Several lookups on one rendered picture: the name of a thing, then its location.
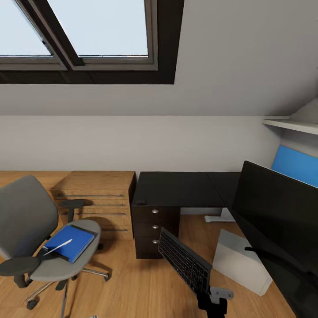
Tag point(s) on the swivel chair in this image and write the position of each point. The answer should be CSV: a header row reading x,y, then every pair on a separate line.
x,y
28,217

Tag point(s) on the keyboard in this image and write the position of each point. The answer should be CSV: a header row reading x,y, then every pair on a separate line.
x,y
189,265

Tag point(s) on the folder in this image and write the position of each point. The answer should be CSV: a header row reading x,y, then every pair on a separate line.
x,y
69,243

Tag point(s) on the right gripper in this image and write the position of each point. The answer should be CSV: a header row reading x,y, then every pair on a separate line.
x,y
204,303

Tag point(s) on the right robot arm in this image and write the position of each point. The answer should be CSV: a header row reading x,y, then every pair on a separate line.
x,y
215,303

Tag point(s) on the cabinet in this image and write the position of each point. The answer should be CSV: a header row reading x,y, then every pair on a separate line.
x,y
108,196
147,223

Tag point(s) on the monitor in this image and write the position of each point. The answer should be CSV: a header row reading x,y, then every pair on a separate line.
x,y
285,210

